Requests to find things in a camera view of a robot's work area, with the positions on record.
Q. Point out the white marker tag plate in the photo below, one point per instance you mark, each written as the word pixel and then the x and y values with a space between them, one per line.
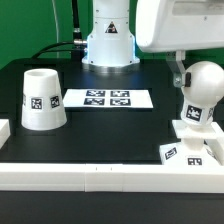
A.
pixel 108 98

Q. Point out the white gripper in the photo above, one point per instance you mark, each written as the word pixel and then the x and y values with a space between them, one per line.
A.
pixel 177 25

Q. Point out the white left rail block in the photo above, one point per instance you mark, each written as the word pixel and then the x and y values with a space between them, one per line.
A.
pixel 4 131

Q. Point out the white lamp base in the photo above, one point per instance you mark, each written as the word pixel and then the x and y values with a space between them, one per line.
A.
pixel 198 146

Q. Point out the white front rail fence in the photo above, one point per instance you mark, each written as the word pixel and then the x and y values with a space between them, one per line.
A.
pixel 110 178

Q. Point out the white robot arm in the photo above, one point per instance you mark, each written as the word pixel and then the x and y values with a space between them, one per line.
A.
pixel 111 45

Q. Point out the white lamp bulb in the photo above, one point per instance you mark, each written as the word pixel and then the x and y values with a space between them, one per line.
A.
pixel 203 94

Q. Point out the white lamp shade cone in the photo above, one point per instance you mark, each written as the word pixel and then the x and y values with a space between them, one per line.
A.
pixel 42 107

